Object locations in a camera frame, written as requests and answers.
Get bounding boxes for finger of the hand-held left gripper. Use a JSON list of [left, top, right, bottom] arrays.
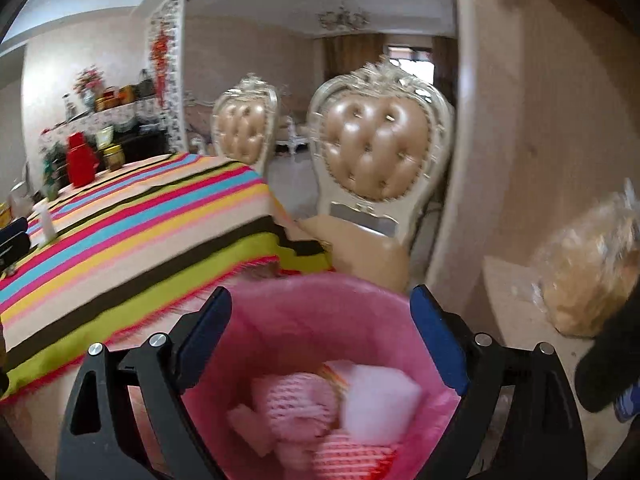
[[0, 240, 32, 273], [0, 217, 31, 246]]

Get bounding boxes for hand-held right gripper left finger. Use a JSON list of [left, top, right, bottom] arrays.
[[55, 286, 233, 480]]

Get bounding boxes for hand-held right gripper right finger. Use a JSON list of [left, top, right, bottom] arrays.
[[410, 284, 588, 480]]

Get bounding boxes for white tissue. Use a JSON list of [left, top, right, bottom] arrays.
[[37, 207, 57, 248], [342, 365, 423, 443]]

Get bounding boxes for pink trash bin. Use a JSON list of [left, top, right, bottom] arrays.
[[172, 272, 476, 480]]

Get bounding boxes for pale foam fruit net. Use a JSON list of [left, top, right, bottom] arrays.
[[227, 402, 281, 456]]

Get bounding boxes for pink foam fruit net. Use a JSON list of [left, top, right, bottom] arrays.
[[250, 372, 343, 441]]

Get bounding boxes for beige printed carton box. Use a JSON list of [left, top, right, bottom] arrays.
[[317, 362, 351, 391]]

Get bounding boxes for red and white foam net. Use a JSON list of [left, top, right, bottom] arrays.
[[312, 432, 401, 472]]

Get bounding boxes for grey faceted pitcher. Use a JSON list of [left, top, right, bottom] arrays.
[[10, 181, 33, 216]]

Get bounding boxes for green snack bag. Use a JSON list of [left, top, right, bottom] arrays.
[[42, 145, 68, 198]]

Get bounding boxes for red thermos jug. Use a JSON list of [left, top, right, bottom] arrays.
[[66, 132, 100, 188]]

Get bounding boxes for striped colourful tablecloth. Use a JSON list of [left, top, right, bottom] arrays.
[[0, 152, 333, 401]]

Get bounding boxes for white lace cloth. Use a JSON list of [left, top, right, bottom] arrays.
[[40, 97, 163, 136]]

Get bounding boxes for clear bag of yellow contents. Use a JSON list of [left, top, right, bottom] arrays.
[[512, 180, 640, 338]]

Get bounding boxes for vase of pink flowers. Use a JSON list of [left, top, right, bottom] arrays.
[[74, 65, 103, 111]]

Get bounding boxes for orange baskets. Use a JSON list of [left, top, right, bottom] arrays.
[[95, 85, 138, 110]]

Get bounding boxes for dark cloth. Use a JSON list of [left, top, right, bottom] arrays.
[[575, 290, 640, 413]]

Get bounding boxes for blue shoe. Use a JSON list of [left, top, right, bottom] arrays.
[[614, 382, 640, 423]]

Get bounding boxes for ornate padded dining chair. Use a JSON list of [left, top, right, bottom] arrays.
[[210, 74, 280, 176], [300, 62, 456, 293]]

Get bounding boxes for white lattice screen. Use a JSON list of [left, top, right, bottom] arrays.
[[145, 0, 187, 153]]

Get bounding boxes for ornate white armchair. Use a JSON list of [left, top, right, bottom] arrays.
[[274, 112, 313, 153]]

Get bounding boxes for brown curtain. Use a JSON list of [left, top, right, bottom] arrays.
[[431, 36, 458, 106], [322, 34, 388, 83]]

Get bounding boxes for glass balcony door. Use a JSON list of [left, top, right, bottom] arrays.
[[387, 45, 433, 86]]

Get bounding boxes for chandelier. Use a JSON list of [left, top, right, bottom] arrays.
[[319, 0, 370, 31]]

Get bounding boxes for red knot wall decoration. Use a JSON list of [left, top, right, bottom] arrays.
[[152, 30, 171, 106]]

